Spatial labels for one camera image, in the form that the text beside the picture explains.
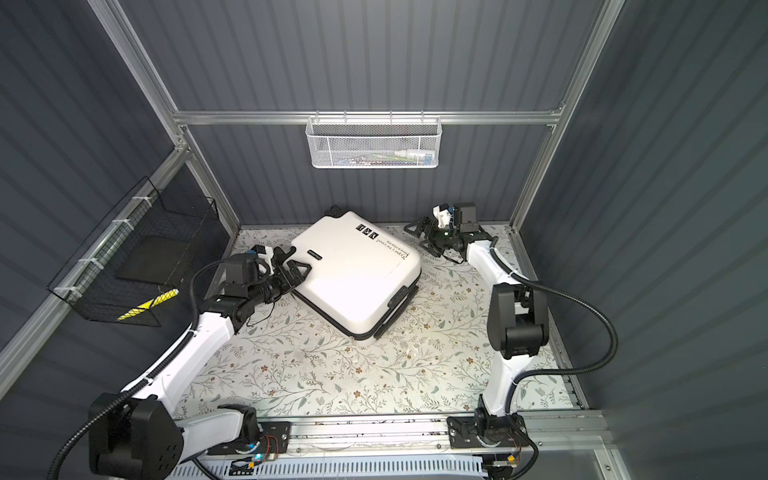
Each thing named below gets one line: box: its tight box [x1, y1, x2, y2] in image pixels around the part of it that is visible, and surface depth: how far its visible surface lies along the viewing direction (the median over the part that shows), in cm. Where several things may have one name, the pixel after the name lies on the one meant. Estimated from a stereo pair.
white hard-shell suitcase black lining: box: [288, 206, 422, 343], surface depth 85 cm
